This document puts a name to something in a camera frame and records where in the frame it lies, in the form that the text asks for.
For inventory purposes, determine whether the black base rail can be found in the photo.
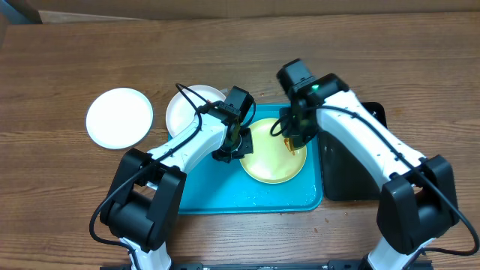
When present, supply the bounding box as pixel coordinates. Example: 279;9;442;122
100;258;434;270

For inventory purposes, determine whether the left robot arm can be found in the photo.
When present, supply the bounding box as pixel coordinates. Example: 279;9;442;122
89;109;254;269

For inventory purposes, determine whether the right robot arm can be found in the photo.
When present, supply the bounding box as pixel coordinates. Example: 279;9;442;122
277;68;460;269

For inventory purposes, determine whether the black plastic tray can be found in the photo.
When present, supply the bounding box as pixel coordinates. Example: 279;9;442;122
317;115;380;201

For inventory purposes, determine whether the white plate with sauce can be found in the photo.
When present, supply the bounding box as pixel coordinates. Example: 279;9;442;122
85;88;154;149

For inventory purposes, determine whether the green yellow sponge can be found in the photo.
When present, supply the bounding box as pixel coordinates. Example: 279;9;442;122
284;138;302;155

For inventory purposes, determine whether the yellow plate with sauce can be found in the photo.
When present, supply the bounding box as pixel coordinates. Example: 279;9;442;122
240;118;308;184

